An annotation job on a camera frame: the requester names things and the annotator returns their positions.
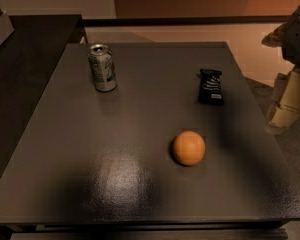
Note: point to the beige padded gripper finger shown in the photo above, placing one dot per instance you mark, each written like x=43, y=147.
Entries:
x=284, y=109

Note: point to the grey robot gripper body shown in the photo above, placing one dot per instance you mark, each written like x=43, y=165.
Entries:
x=299, y=40

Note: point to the silver 7up soda can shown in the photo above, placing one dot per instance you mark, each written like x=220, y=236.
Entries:
x=102, y=67

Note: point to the black snack packet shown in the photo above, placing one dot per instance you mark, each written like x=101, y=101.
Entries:
x=210, y=91

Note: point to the orange fruit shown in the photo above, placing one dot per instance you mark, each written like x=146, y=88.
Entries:
x=189, y=148

